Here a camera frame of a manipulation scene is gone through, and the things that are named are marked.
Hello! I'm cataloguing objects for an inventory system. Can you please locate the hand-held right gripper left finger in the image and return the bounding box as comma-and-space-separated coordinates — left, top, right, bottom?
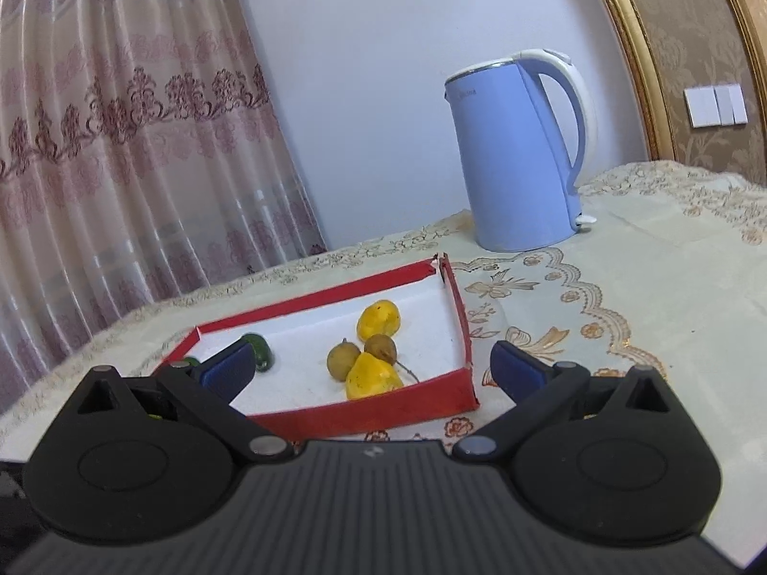
63, 335, 296, 466

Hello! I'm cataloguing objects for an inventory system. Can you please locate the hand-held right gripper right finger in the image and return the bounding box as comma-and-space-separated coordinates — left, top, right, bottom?
449, 339, 691, 465

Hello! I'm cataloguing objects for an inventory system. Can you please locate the red cardboard tray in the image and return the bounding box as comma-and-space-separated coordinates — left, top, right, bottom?
144, 253, 480, 439

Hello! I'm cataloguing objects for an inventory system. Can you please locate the brown longan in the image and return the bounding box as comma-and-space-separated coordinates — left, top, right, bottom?
363, 333, 420, 383
326, 339, 362, 382

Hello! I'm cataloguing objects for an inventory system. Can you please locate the small yellow fruit piece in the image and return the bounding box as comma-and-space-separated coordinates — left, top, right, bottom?
345, 352, 404, 401

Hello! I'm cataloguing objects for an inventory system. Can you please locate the large yellow fruit piece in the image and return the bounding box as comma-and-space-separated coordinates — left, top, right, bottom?
356, 300, 401, 339

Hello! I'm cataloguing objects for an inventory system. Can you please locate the cream embroidered tablecloth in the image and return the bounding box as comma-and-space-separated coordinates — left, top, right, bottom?
0, 161, 767, 564

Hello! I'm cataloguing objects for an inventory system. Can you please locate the light blue electric kettle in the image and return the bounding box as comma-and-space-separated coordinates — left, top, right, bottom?
443, 49, 599, 253

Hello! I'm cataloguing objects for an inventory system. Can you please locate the pink patterned curtain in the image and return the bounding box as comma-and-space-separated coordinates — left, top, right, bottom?
0, 0, 329, 414

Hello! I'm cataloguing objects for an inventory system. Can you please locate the white wall switch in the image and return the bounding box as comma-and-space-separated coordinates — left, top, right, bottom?
684, 84, 749, 129

